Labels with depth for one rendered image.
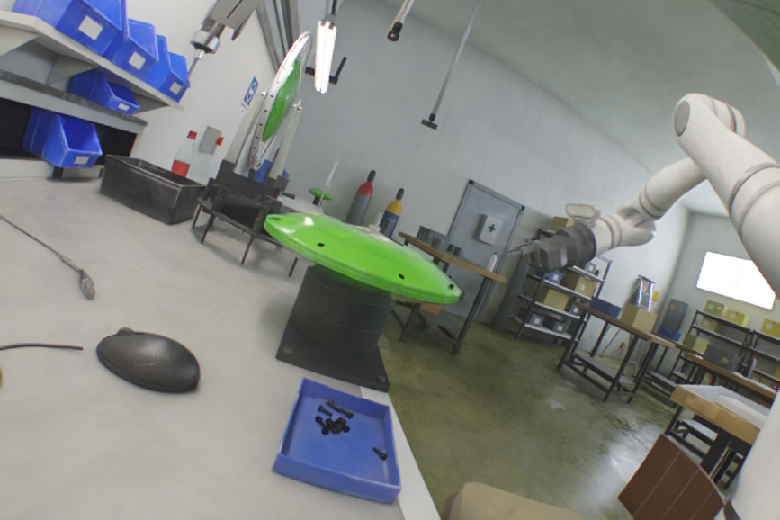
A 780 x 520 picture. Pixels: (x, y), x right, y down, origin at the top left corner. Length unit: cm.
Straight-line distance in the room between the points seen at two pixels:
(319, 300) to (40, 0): 79
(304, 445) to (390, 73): 538
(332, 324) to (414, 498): 27
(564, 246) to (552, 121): 609
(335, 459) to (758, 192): 46
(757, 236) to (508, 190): 573
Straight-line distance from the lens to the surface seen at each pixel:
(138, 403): 32
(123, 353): 34
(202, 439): 30
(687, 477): 89
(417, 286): 41
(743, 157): 45
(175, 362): 33
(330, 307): 48
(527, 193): 624
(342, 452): 34
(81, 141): 110
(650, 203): 72
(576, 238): 66
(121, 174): 94
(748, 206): 41
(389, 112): 536
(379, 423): 40
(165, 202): 88
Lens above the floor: 113
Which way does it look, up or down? 2 degrees down
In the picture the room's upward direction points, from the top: 22 degrees clockwise
